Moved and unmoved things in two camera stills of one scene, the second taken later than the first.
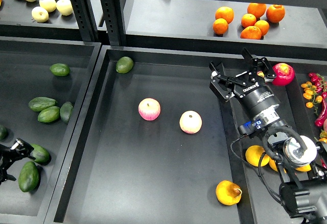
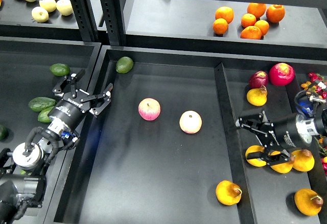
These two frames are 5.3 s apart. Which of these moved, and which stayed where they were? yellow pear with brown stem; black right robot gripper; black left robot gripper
Moved: black left robot gripper; black right robot gripper
Stayed: yellow pear with brown stem
